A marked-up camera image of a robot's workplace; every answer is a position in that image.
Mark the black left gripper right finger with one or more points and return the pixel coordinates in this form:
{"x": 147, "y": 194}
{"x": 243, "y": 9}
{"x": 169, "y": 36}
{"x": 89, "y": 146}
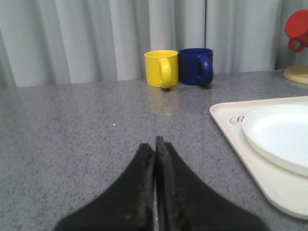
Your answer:
{"x": 186, "y": 203}

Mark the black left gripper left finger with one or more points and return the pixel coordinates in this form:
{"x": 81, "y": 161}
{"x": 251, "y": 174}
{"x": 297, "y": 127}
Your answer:
{"x": 127, "y": 205}

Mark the white round plate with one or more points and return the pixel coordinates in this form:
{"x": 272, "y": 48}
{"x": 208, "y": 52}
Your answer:
{"x": 279, "y": 133}

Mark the beige rabbit serving tray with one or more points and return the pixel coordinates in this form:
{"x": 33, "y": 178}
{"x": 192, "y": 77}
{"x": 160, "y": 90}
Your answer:
{"x": 286, "y": 190}

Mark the yellow mug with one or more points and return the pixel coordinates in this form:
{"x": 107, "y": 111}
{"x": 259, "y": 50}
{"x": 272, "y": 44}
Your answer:
{"x": 162, "y": 68}

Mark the dark blue mug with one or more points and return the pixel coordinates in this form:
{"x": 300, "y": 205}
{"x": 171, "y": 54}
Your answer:
{"x": 196, "y": 66}

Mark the wooden mug tree stand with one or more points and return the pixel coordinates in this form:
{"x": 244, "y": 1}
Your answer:
{"x": 298, "y": 73}

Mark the grey pleated curtain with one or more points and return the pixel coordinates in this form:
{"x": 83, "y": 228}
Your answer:
{"x": 76, "y": 41}

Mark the red ribbed mug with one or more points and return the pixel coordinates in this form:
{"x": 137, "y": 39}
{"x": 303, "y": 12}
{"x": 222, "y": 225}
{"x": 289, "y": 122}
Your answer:
{"x": 296, "y": 29}

